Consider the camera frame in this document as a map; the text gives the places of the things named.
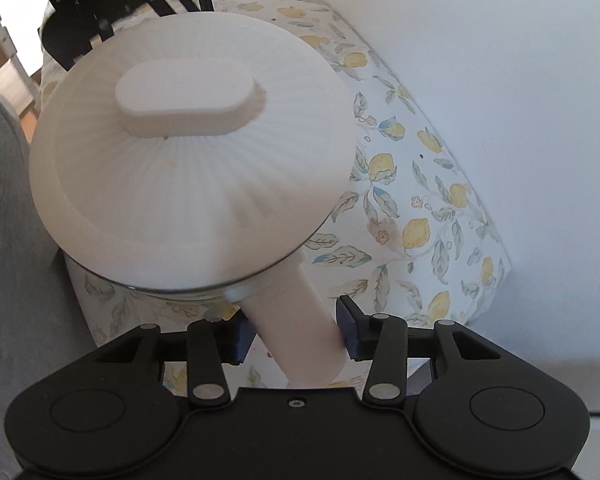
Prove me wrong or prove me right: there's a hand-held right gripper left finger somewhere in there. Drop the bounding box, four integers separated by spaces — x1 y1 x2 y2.
95 312 256 408

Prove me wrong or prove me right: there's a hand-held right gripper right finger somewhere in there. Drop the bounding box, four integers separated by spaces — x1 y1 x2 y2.
337 295 503 408

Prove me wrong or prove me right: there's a glass jar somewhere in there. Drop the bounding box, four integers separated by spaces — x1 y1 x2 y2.
125 280 246 321

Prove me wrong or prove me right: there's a cream plastic jar lid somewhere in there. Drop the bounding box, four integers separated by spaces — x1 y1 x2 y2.
28 10 358 391

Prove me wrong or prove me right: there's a white wooden rack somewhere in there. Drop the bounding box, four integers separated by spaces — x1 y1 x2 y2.
0 0 43 111

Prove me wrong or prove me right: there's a lemon print tablecloth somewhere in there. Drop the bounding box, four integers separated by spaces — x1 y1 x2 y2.
62 0 513 396

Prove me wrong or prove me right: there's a grey fabric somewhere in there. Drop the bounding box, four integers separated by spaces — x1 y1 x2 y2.
0 70 98 480

